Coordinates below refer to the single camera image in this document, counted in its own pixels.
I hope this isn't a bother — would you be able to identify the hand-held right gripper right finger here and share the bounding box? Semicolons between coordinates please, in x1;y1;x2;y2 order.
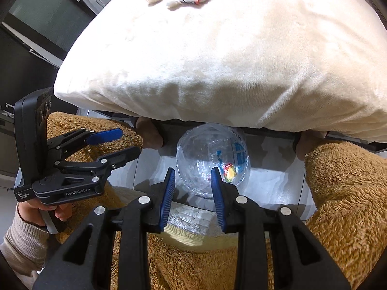
210;167;353;290

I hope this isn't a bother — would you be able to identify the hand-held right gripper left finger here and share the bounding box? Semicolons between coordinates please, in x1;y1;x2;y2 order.
32;167;176;290

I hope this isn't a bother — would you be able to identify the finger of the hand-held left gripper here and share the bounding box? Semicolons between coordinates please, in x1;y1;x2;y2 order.
46;128;124;158
54;146;141;188

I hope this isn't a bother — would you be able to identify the clear plastic bag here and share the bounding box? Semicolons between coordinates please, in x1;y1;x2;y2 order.
176;123;251;199

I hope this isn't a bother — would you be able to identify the person's left forearm knit sleeve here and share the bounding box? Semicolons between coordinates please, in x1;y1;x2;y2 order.
0;208;52;268

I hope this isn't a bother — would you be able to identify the person's left hand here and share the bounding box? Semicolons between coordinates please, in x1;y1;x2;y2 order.
16;202;74;228

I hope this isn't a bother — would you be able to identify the colourful candy wrapper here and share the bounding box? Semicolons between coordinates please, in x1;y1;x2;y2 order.
219;163;240;183

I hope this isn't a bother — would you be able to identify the person's left leg brown fleece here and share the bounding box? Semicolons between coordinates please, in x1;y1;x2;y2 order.
39;112;273;290

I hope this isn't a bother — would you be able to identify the white lace seat cushion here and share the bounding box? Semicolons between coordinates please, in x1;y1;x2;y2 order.
145;201;239;253

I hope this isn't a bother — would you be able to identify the wooden table leg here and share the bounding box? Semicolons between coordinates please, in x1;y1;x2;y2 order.
293;131;330;161
135;117;165;150

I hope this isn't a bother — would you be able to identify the dark glass cabinet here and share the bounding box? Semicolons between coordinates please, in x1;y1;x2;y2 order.
0;0;102;73

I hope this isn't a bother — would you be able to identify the brown fuzzy blanket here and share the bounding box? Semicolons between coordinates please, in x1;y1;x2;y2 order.
266;141;387;290

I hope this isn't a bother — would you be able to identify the cream plush blanket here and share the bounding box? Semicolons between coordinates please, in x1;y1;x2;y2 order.
53;0;387;143

